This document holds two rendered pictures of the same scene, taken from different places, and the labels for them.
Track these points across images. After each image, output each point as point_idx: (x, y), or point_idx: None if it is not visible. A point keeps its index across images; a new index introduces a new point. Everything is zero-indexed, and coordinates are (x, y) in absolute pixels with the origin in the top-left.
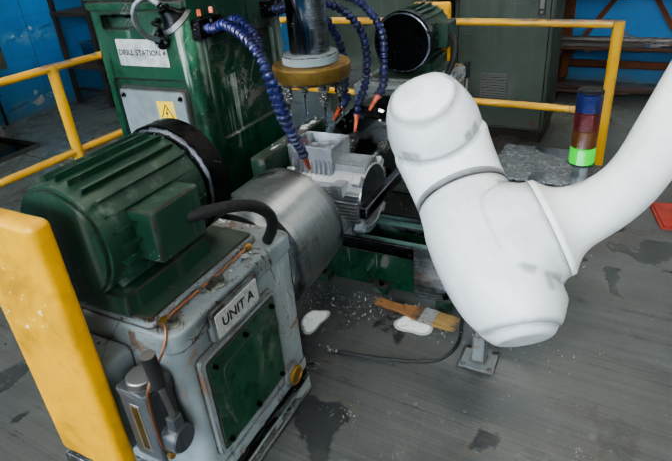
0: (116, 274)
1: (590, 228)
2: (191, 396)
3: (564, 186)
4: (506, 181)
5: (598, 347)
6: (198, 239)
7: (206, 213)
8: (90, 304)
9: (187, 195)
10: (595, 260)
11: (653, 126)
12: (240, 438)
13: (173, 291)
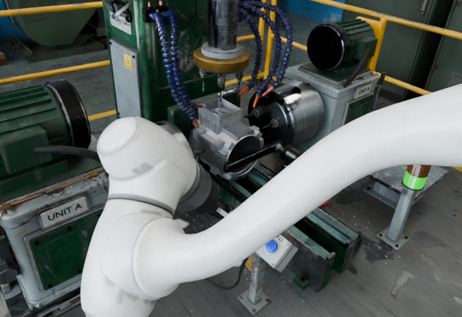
0: None
1: (164, 272)
2: (19, 254)
3: (176, 232)
4: (154, 211)
5: None
6: (60, 161)
7: (47, 150)
8: None
9: (35, 137)
10: (399, 262)
11: (232, 218)
12: (62, 286)
13: (25, 189)
